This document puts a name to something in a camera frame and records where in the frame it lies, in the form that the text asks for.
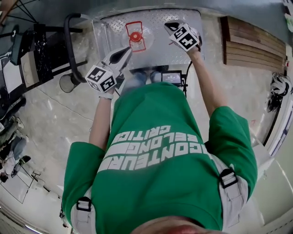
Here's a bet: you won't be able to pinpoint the black and white cable bundle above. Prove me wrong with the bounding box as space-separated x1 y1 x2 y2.
266 71 293 113

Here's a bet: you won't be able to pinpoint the brown wooden slat panel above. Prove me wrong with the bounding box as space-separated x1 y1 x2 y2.
220 16 287 72

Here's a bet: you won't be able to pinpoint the black wire mesh bin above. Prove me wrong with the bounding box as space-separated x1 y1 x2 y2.
59 74 80 94

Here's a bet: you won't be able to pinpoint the green printed t-shirt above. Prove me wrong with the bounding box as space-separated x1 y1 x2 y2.
61 81 259 234

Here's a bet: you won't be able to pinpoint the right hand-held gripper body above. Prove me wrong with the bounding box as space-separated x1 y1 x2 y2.
163 19 203 52

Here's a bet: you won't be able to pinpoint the black marble table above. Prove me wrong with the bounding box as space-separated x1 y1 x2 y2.
33 22 55 81

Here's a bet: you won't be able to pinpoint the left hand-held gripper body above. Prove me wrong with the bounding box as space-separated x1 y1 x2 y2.
85 47 134 93

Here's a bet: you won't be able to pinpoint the person's face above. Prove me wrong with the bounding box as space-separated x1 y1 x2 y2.
135 216 208 234

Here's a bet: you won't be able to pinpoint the beige cardboard box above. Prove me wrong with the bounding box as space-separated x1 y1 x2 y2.
19 52 40 89

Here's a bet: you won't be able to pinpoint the grey harness strap black buckle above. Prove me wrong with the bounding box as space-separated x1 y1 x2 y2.
70 196 97 234
210 154 250 232

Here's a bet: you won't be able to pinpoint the person's right forearm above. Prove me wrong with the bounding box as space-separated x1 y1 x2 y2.
189 47 230 121

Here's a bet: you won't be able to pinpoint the dark green chair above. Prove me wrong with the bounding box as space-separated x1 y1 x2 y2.
9 25 35 67

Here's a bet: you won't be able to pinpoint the metal platform cart black handle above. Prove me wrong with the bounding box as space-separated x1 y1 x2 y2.
63 8 206 84

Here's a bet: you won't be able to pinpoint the person's left forearm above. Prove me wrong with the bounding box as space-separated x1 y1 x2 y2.
88 92 115 152

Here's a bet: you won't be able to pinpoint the black screen device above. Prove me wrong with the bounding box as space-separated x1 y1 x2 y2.
161 70 184 88

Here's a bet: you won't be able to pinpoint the person's blue jeans legs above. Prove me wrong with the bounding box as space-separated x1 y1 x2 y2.
122 68 162 89

